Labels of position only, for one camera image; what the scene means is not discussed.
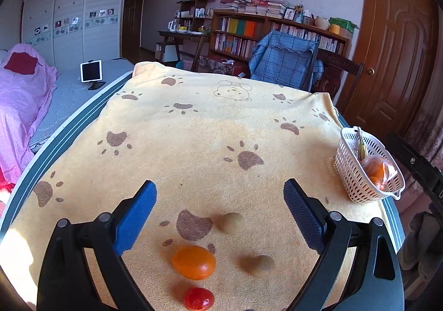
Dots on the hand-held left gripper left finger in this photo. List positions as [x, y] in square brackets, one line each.
[136, 219]

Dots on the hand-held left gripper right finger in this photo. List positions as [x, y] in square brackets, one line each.
[304, 219]

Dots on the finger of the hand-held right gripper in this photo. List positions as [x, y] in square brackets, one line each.
[412, 160]

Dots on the clear plastic bag of oranges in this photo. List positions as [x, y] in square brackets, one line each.
[377, 171]

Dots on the spotted yellow banana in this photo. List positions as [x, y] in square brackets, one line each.
[361, 148]

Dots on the white plastic basket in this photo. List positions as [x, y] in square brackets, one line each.
[353, 176]

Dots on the brown kiwi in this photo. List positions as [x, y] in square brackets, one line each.
[260, 266]
[231, 223]

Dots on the smooth orange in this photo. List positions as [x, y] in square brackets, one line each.
[193, 262]

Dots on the red tomato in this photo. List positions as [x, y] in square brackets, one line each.
[198, 299]

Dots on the grey fluffy cloth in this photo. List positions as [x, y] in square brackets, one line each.
[420, 245]

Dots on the brown wooden door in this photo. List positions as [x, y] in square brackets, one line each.
[394, 55]

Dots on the yellow paw print blanket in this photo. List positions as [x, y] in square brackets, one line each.
[207, 131]

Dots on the wooden chair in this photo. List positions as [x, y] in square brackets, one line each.
[341, 69]

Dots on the grey mattress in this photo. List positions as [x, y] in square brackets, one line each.
[65, 103]

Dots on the red cloth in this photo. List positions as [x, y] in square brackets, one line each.
[4, 188]

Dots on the black tablet stand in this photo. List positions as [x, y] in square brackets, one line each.
[97, 84]

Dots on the green box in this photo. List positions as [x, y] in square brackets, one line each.
[344, 24]

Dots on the yellow cup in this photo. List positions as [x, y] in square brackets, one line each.
[334, 28]

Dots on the white tablet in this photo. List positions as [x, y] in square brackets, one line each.
[91, 71]

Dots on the blue chair cover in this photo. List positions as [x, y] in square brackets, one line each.
[280, 60]

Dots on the pink bedding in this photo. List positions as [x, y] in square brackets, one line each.
[20, 103]

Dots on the beige round vase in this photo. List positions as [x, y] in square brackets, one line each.
[322, 23]

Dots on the printed red box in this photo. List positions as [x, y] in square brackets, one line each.
[225, 67]

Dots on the dark wooden desk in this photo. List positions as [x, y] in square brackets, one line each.
[173, 36]

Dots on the red pillow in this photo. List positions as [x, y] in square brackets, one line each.
[20, 63]

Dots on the wooden bookshelf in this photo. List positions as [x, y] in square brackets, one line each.
[238, 36]

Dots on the white kettle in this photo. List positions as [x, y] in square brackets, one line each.
[171, 25]

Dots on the white wardrobe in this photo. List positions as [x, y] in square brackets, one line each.
[69, 17]

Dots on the stack of books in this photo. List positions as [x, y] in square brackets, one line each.
[256, 6]

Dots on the small wooden desk shelf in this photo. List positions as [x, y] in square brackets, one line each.
[193, 8]

